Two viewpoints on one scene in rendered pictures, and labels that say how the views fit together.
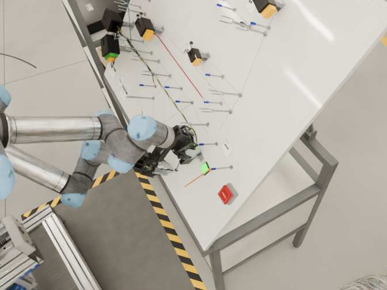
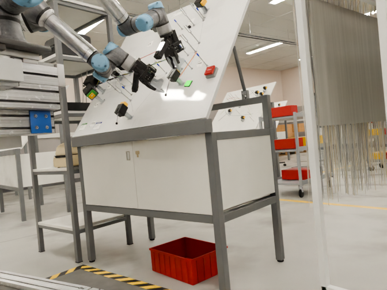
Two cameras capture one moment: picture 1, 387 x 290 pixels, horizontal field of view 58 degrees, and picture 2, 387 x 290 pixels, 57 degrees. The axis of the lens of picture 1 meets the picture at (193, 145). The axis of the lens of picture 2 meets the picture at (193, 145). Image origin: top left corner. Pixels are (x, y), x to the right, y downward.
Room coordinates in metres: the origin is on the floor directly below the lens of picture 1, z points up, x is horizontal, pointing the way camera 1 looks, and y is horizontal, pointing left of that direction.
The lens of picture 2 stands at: (-0.98, 0.89, 0.77)
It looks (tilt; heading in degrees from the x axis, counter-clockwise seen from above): 1 degrees down; 331
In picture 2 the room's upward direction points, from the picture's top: 5 degrees counter-clockwise
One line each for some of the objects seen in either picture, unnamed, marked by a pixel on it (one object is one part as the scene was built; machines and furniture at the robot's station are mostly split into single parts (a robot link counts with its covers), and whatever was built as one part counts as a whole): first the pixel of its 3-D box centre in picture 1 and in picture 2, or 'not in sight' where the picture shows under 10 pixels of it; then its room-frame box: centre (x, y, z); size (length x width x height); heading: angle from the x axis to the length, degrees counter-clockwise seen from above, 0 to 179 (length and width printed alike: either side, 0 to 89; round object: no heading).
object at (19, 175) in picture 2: not in sight; (33, 151); (4.40, 0.47, 0.83); 1.18 x 0.72 x 1.65; 11
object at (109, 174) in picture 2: not in sight; (107, 175); (1.28, 0.29, 0.60); 0.55 x 0.02 x 0.39; 20
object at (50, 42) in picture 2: not in sight; (67, 48); (1.84, 0.36, 1.56); 0.30 x 0.23 x 0.19; 112
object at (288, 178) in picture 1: (208, 147); (171, 168); (1.12, -0.08, 0.60); 1.17 x 0.58 x 0.40; 20
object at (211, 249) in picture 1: (149, 148); (129, 135); (1.01, 0.22, 0.83); 1.18 x 0.06 x 0.06; 20
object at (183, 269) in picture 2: not in sight; (188, 258); (0.93, -0.05, 0.07); 0.39 x 0.29 x 0.14; 13
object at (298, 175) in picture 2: not in sight; (300, 148); (2.40, -2.49, 0.54); 0.99 x 0.50 x 1.08; 106
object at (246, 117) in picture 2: not in sight; (241, 133); (4.20, -2.92, 0.83); 1.18 x 0.72 x 1.65; 11
